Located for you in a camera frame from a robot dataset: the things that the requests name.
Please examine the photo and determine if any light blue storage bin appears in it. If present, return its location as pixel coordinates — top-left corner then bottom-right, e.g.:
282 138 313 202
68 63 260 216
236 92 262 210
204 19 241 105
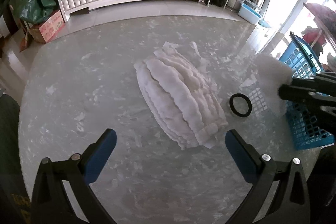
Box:
238 0 264 25

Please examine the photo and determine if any green shopping bag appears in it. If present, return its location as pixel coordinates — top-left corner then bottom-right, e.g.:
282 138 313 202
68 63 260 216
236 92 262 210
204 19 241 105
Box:
13 0 57 24

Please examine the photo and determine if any blue plastic laundry basket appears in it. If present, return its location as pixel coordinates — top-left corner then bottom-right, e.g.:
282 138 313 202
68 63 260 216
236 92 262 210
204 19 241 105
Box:
278 32 335 150

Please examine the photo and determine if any pink cardboard box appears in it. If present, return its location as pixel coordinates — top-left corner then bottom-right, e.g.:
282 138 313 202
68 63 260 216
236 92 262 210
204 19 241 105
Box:
29 10 65 44

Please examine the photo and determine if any black tape ring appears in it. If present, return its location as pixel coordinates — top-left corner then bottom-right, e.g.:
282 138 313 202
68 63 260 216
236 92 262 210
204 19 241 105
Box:
229 93 253 118

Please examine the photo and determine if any white towel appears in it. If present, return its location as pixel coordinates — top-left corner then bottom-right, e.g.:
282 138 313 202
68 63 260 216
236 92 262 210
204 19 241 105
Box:
254 55 293 117

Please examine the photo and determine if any white ruffled cloth bundle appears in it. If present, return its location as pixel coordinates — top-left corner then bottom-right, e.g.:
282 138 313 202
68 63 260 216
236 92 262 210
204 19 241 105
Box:
134 42 228 149

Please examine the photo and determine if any clothes drying rack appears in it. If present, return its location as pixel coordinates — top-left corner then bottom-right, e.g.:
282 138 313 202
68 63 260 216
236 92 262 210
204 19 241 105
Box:
301 3 335 58

